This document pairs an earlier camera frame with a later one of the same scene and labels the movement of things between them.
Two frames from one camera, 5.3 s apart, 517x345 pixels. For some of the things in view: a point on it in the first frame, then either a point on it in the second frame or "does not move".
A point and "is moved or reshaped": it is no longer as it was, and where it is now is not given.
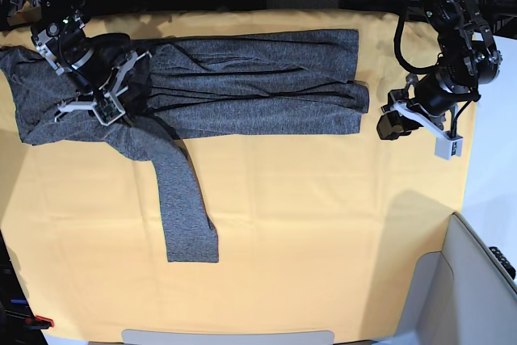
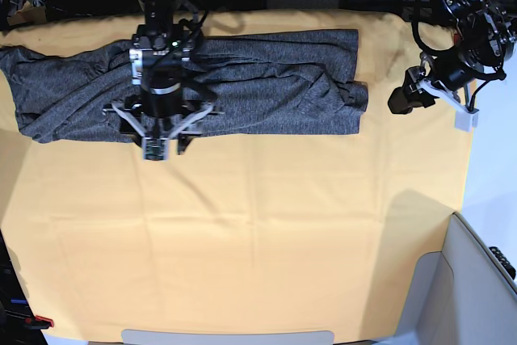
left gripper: [95, 58] → [161, 112]
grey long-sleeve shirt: [283, 84] is moved or reshaped
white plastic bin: [461, 295] does not move
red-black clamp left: [39, 322] does not move
